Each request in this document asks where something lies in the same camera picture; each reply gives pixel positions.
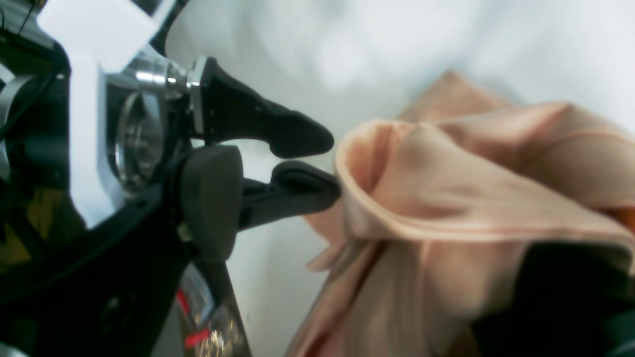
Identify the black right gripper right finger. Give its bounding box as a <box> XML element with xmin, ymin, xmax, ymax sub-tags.
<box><xmin>474</xmin><ymin>242</ymin><xmax>635</xmax><ymax>357</ymax></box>

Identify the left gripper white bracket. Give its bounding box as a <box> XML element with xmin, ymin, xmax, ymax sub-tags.
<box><xmin>0</xmin><ymin>0</ymin><xmax>209</xmax><ymax>231</ymax></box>

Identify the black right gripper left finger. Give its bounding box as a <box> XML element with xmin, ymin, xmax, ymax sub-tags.
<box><xmin>0</xmin><ymin>145</ymin><xmax>243</xmax><ymax>357</ymax></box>

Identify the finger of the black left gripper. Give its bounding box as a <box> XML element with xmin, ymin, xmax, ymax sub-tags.
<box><xmin>196</xmin><ymin>57</ymin><xmax>335</xmax><ymax>160</ymax></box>
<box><xmin>239</xmin><ymin>161</ymin><xmax>341</xmax><ymax>231</ymax></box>

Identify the peach T-shirt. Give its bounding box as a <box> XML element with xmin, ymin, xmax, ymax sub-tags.
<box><xmin>286</xmin><ymin>72</ymin><xmax>634</xmax><ymax>357</ymax></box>

